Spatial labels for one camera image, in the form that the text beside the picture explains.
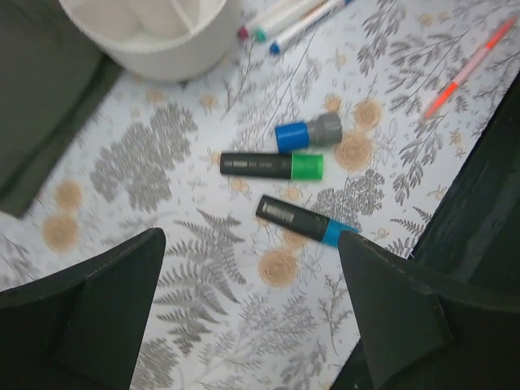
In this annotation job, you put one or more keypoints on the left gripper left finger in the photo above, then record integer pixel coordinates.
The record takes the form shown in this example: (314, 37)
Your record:
(82, 327)

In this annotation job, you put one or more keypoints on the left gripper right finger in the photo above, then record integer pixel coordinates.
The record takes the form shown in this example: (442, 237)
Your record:
(423, 330)

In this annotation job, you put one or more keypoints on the blue cap black highlighter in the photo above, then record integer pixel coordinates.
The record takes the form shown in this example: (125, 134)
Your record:
(304, 222)

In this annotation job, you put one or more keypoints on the green cap black highlighter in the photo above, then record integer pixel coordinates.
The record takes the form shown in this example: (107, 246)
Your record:
(272, 166)

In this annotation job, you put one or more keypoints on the blue and grey stubby marker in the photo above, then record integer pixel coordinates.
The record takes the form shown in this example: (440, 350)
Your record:
(321, 131)

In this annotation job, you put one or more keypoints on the floral table mat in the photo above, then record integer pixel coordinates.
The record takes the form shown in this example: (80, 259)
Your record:
(242, 303)

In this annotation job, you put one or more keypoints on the olive green folded cloth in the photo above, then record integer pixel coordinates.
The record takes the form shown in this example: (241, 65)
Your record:
(53, 78)

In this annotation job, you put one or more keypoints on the white round divided organizer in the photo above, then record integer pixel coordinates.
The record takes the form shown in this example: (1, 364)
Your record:
(159, 40)

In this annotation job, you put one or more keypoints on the orange pink pen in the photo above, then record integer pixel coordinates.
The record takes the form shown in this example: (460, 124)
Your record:
(478, 56)

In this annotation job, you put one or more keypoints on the blue cap white marker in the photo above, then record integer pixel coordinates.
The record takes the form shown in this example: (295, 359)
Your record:
(299, 29)

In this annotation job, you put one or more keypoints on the teal cap white marker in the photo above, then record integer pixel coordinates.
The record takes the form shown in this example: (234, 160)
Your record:
(292, 20)

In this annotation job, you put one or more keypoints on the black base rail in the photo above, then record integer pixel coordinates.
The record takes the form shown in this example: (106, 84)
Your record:
(473, 237)

